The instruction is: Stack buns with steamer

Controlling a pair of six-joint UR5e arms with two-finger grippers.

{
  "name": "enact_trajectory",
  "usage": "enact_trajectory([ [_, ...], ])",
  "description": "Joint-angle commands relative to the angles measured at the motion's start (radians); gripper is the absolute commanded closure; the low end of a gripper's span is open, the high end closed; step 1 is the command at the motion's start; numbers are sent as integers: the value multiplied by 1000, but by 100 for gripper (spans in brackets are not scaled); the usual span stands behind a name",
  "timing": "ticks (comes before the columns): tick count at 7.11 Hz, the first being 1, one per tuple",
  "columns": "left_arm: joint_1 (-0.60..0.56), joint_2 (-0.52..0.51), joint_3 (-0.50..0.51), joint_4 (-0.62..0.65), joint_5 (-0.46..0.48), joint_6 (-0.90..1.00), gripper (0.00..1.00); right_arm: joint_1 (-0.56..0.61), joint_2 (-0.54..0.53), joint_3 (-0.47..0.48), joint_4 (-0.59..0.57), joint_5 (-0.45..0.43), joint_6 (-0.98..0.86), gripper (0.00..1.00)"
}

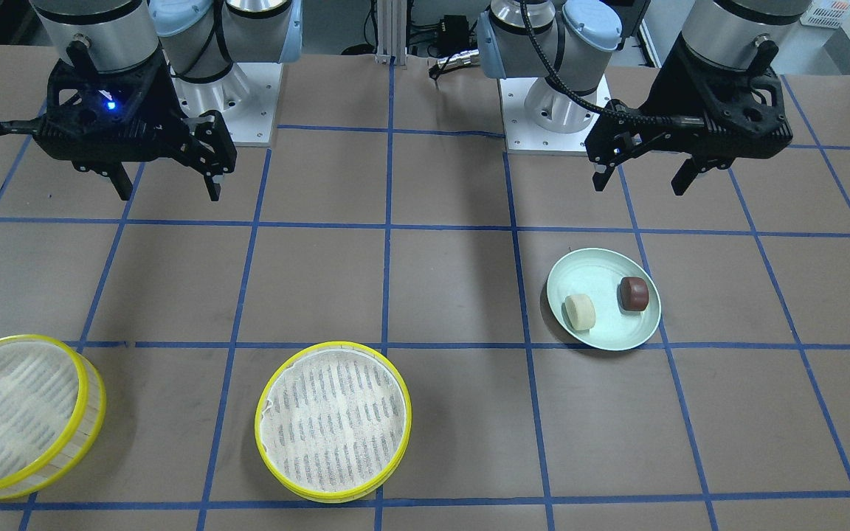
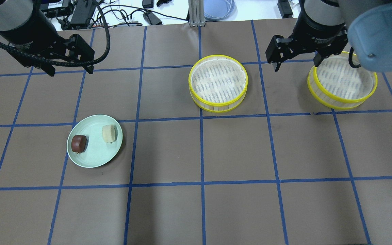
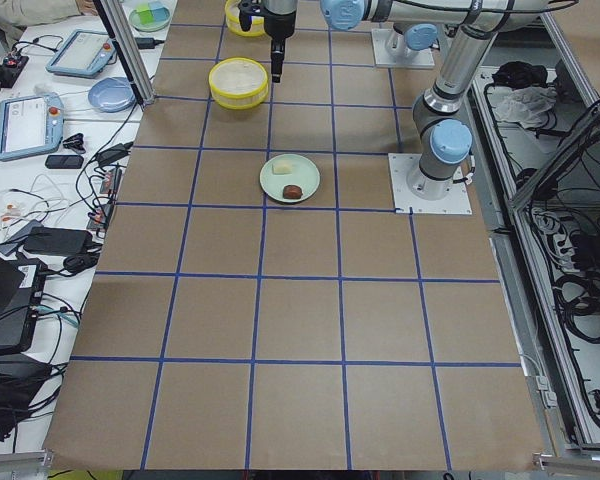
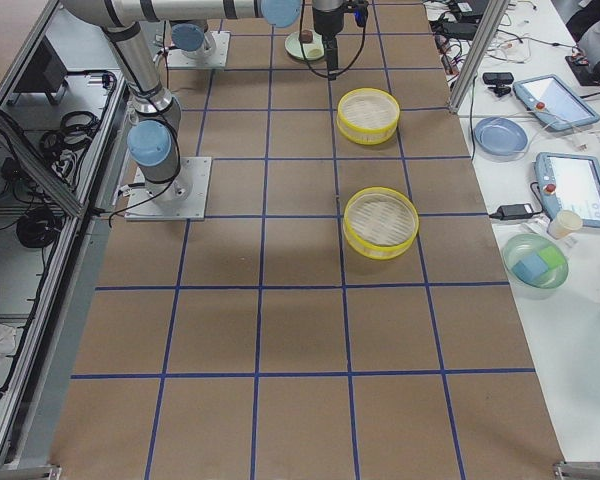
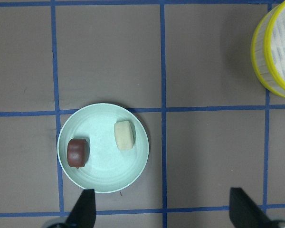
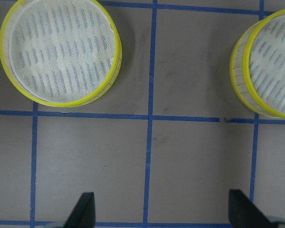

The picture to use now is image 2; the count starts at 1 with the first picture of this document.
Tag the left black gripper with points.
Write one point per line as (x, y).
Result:
(21, 35)

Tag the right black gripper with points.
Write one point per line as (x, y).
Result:
(318, 26)

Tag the yellow bamboo steamer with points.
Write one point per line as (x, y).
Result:
(336, 85)
(218, 83)

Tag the brown bun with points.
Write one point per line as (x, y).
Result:
(78, 143)

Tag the cream white bun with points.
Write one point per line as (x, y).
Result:
(109, 133)

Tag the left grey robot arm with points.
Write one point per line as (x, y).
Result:
(25, 16)

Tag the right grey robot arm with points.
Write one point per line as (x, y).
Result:
(368, 24)

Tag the light blue plate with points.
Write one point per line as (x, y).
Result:
(216, 10)

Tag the black power adapter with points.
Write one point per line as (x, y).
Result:
(151, 19)

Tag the light green plate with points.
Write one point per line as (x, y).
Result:
(98, 150)

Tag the aluminium frame post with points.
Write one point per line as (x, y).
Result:
(196, 13)

